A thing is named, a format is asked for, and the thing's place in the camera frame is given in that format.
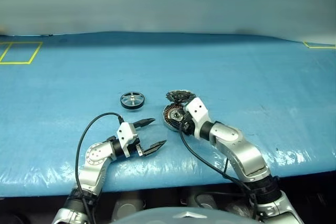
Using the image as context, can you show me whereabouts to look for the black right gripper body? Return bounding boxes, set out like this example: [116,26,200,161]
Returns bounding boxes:
[180,112,196,137]

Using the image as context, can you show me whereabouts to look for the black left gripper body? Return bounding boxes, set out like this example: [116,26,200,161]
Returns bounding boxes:
[128,123,145,157]

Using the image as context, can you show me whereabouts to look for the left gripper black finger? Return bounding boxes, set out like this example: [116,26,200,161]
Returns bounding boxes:
[134,118,156,130]
[143,140,168,156]

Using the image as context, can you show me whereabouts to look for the silver motor housing copper windings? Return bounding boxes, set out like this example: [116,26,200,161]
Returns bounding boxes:
[162,104,188,132]

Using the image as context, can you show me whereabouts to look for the black spoked rotor wheel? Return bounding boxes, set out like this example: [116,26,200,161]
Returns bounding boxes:
[120,91,145,109]

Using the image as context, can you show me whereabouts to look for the grey rounded shape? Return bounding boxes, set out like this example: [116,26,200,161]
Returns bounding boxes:
[227,202,251,219]
[181,191,218,210]
[114,194,146,221]

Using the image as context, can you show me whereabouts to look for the blue table cover sheet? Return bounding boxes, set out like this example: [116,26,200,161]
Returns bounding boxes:
[0,31,336,198]

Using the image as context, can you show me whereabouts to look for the grey robot torso dome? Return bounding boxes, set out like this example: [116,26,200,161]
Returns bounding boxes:
[110,207,253,224]

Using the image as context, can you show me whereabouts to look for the yellow tape double rectangle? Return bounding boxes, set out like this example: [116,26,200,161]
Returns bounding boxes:
[0,41,43,65]

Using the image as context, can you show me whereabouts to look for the yellow tape corner outline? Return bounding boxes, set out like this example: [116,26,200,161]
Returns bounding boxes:
[303,41,336,50]

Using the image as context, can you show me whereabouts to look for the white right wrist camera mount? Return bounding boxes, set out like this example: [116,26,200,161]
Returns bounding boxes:
[185,97,212,140]

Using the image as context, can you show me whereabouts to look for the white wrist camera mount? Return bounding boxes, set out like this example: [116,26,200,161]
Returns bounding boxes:
[185,97,212,140]
[116,122,139,158]

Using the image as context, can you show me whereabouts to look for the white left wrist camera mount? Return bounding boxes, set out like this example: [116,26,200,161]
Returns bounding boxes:
[116,122,139,158]

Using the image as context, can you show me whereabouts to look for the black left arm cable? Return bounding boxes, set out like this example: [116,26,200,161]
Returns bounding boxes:
[75,112,124,224]

